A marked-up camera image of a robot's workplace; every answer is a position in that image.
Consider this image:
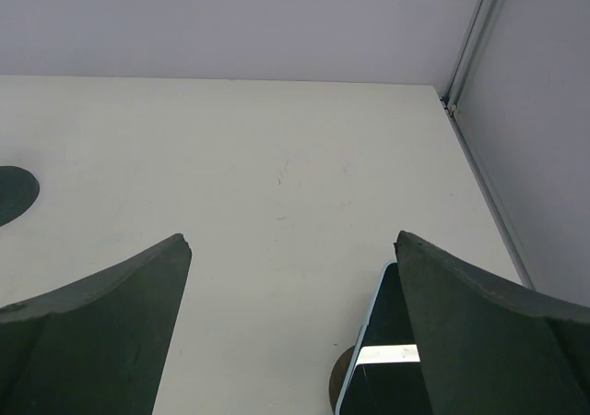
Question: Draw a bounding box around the brown base phone stand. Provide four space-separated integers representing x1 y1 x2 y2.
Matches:
328 346 355 413

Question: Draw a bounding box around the aluminium frame post right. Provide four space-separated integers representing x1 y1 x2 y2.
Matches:
441 0 537 291

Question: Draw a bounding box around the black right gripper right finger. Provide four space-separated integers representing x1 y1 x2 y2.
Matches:
395 231 589 414

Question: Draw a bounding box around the light blue smartphone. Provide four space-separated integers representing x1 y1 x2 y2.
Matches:
335 263 432 414

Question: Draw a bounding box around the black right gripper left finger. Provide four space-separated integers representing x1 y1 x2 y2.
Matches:
1 233 192 414

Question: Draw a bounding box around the black round base phone stand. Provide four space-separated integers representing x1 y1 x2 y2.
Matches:
0 166 40 226

